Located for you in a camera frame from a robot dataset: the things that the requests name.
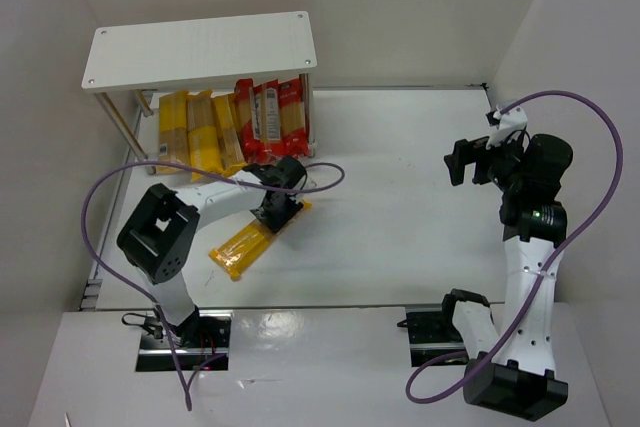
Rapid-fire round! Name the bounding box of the yellow spaghetti bag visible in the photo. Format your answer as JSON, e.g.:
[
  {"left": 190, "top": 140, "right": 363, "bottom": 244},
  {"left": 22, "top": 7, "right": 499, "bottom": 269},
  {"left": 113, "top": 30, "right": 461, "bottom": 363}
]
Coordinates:
[
  {"left": 187, "top": 90, "right": 223, "bottom": 174},
  {"left": 209, "top": 201, "right": 312, "bottom": 282},
  {"left": 213, "top": 94, "right": 247, "bottom": 177},
  {"left": 158, "top": 91, "right": 190, "bottom": 166}
]

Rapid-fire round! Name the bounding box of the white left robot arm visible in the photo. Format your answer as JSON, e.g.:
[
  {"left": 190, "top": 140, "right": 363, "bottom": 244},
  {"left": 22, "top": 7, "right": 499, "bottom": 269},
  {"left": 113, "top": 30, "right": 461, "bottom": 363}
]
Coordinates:
[{"left": 116, "top": 156, "right": 308, "bottom": 343}]

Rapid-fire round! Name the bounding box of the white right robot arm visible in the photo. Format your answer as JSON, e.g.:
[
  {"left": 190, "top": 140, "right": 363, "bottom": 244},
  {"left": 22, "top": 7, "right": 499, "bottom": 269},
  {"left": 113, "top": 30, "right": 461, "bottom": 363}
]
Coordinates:
[{"left": 442, "top": 132, "right": 573, "bottom": 422}]

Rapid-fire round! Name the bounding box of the white two-tier shelf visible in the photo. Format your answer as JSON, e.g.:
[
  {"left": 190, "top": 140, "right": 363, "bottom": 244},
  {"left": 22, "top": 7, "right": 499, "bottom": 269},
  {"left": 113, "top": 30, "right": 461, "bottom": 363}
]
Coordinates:
[{"left": 81, "top": 11, "right": 317, "bottom": 161}]

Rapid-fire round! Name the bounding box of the red spaghetti bag middle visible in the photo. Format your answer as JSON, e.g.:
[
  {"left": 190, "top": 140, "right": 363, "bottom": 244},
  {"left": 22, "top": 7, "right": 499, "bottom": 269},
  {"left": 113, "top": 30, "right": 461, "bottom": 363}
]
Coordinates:
[{"left": 254, "top": 80, "right": 285, "bottom": 163}]

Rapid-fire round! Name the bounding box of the red spaghetti bag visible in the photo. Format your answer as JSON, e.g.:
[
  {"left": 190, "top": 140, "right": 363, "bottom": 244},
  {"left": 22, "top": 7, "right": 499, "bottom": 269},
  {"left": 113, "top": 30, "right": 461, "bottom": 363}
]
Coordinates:
[
  {"left": 278, "top": 78, "right": 310, "bottom": 157},
  {"left": 254, "top": 80, "right": 285, "bottom": 163},
  {"left": 235, "top": 78, "right": 262, "bottom": 163}
]

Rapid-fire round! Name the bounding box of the red spaghetti bag left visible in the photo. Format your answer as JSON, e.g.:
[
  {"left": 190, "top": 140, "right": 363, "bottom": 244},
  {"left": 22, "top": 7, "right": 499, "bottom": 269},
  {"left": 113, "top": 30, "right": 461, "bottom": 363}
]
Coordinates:
[{"left": 235, "top": 78, "right": 262, "bottom": 163}]

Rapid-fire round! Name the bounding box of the red spaghetti bag rightmost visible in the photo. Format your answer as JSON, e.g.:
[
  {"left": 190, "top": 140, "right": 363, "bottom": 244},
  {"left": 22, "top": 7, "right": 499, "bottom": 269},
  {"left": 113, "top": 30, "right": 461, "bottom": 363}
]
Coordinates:
[{"left": 278, "top": 78, "right": 310, "bottom": 157}]

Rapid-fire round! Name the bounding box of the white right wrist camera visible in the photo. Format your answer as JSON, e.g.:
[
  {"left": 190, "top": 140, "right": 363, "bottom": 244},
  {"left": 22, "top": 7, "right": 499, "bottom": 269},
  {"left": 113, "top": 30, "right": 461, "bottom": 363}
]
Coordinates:
[{"left": 486, "top": 107, "right": 528, "bottom": 150}]

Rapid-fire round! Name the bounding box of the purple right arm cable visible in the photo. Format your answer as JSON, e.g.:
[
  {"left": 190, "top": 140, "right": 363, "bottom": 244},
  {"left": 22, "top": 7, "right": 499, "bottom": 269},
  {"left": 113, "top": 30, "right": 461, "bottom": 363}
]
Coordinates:
[{"left": 404, "top": 91, "right": 624, "bottom": 404}]

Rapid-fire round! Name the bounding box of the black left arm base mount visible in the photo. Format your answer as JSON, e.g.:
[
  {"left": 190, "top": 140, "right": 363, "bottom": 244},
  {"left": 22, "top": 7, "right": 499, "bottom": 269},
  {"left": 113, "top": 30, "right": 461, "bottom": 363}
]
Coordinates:
[{"left": 121, "top": 310, "right": 232, "bottom": 372}]

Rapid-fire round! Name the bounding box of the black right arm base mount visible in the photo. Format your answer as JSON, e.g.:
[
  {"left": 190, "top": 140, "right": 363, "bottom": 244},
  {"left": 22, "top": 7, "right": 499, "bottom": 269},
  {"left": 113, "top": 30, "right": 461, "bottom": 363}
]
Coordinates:
[{"left": 397, "top": 306, "right": 464, "bottom": 367}]

